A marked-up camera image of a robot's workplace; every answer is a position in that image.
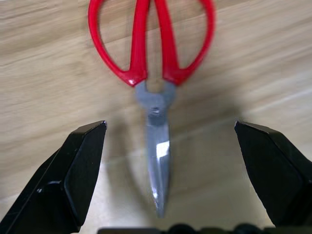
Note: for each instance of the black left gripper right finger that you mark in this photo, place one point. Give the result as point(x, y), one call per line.
point(275, 175)

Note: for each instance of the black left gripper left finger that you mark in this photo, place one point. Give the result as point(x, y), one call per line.
point(61, 185)

